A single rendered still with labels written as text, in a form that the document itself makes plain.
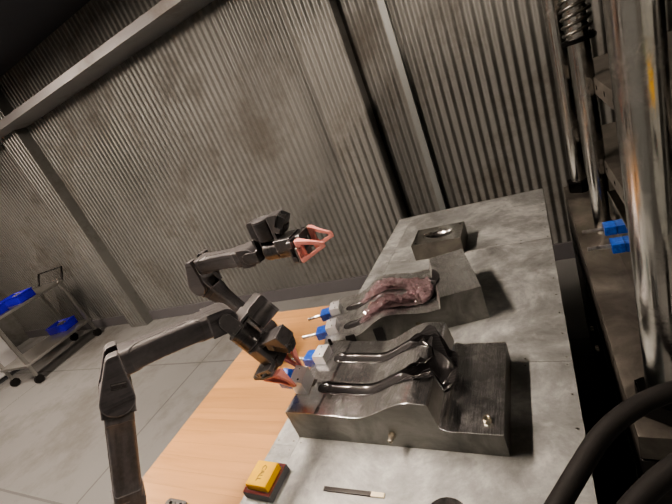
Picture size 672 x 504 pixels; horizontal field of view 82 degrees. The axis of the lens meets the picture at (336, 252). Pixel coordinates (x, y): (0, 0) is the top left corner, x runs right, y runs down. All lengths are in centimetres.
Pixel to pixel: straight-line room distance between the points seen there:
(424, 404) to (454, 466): 14
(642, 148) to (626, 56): 12
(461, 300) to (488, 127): 167
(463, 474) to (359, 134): 217
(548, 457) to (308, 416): 50
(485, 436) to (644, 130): 57
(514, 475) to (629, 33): 71
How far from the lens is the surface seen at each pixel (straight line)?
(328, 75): 267
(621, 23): 65
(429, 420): 86
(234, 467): 115
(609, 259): 143
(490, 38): 261
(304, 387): 102
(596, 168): 148
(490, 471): 88
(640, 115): 67
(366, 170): 271
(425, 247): 159
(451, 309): 117
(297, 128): 296
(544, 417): 95
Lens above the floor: 152
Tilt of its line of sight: 21 degrees down
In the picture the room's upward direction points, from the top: 23 degrees counter-clockwise
